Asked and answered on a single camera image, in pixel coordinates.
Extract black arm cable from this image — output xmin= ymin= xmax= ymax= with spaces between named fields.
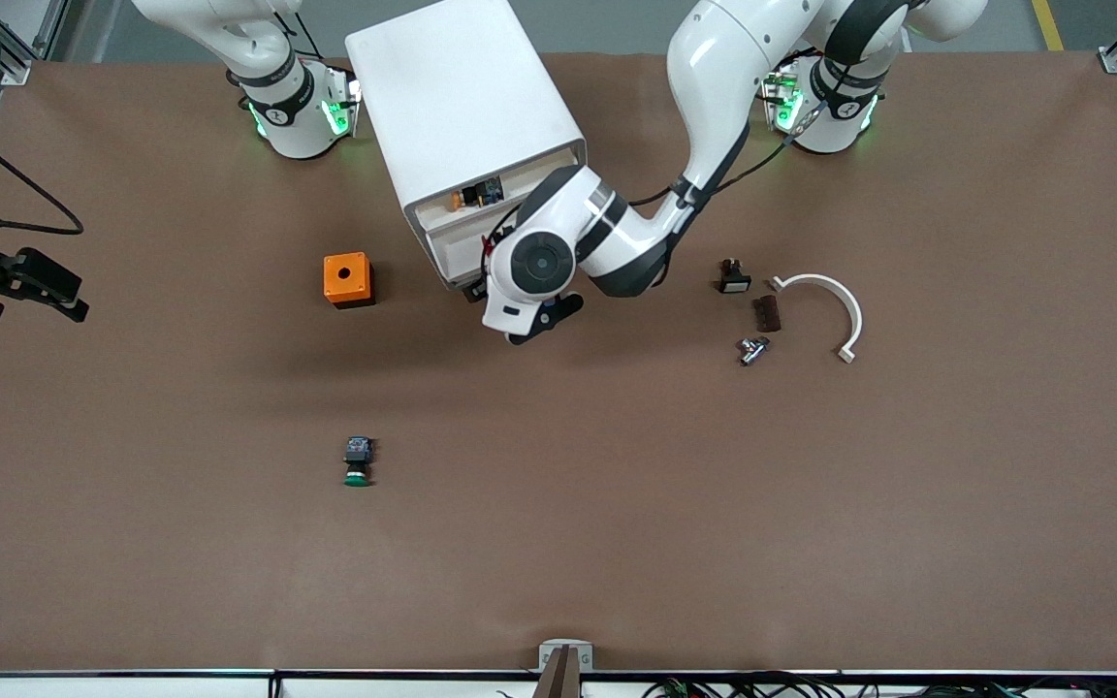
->
xmin=626 ymin=97 xmax=823 ymax=209
xmin=0 ymin=102 xmax=85 ymax=237

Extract yellow blue electronic component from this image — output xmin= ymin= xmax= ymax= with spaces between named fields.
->
xmin=451 ymin=178 xmax=505 ymax=211

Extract white black table rail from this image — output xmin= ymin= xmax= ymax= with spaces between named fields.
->
xmin=0 ymin=668 xmax=1117 ymax=698

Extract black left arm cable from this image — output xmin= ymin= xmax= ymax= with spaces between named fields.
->
xmin=626 ymin=97 xmax=823 ymax=209

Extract white drawer cabinet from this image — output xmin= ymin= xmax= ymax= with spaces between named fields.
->
xmin=344 ymin=0 xmax=587 ymax=292

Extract green mushroom push button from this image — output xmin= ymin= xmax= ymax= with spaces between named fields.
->
xmin=342 ymin=435 xmax=376 ymax=489

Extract brown camera post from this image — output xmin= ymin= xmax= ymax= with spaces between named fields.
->
xmin=533 ymin=647 xmax=583 ymax=698

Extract grey metal mount bracket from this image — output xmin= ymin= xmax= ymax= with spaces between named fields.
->
xmin=538 ymin=639 xmax=594 ymax=673

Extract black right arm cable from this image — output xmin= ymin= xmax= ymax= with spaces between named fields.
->
xmin=0 ymin=102 xmax=85 ymax=237

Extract orange button enclosure box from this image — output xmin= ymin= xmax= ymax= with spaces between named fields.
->
xmin=323 ymin=252 xmax=376 ymax=310

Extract white curved plastic bracket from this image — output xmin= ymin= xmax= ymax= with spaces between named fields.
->
xmin=768 ymin=273 xmax=864 ymax=365

